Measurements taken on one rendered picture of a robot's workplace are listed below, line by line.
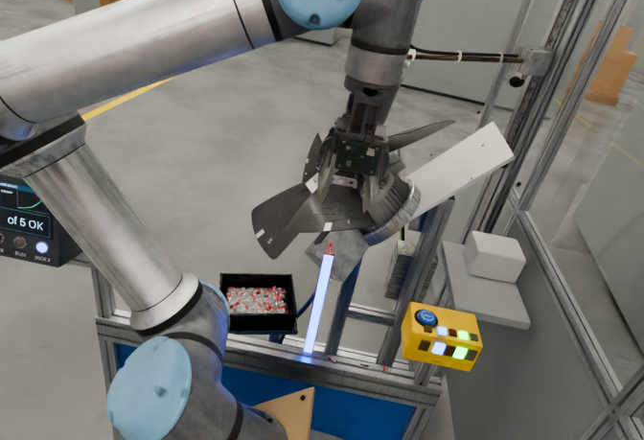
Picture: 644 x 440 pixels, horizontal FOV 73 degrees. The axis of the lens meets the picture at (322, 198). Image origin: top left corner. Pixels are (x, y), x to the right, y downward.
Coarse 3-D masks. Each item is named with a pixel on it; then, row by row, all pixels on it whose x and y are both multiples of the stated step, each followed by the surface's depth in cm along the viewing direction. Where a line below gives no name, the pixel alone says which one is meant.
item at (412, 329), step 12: (408, 312) 104; (444, 312) 103; (456, 312) 104; (408, 324) 101; (420, 324) 99; (444, 324) 100; (456, 324) 101; (468, 324) 101; (408, 336) 99; (420, 336) 97; (432, 336) 96; (444, 336) 97; (468, 336) 98; (408, 348) 99; (432, 348) 98; (468, 348) 97; (480, 348) 96; (420, 360) 101; (432, 360) 100; (444, 360) 100; (456, 360) 99; (468, 360) 99
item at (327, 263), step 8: (328, 256) 96; (328, 264) 97; (320, 272) 98; (328, 272) 98; (320, 280) 99; (320, 288) 101; (320, 296) 102; (320, 304) 103; (312, 312) 105; (320, 312) 104; (312, 320) 106; (312, 328) 108; (312, 336) 109; (312, 344) 111
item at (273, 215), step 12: (288, 192) 139; (300, 192) 137; (264, 204) 143; (276, 204) 139; (288, 204) 137; (300, 204) 135; (252, 216) 144; (264, 216) 140; (276, 216) 138; (288, 216) 136; (264, 228) 138; (276, 228) 136; (264, 240) 136; (276, 240) 134; (288, 240) 133; (276, 252) 133
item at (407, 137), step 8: (416, 128) 104; (424, 128) 112; (432, 128) 116; (440, 128) 119; (392, 136) 111; (400, 136) 115; (408, 136) 118; (416, 136) 120; (424, 136) 122; (392, 144) 123; (400, 144) 124; (408, 144) 125
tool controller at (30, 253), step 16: (0, 176) 90; (16, 176) 90; (0, 192) 91; (16, 192) 91; (32, 192) 90; (0, 208) 92; (16, 208) 92; (32, 208) 91; (0, 224) 93; (16, 224) 93; (32, 224) 92; (48, 224) 92; (32, 240) 94; (48, 240) 93; (64, 240) 95; (16, 256) 95; (32, 256) 95; (48, 256) 94; (64, 256) 96
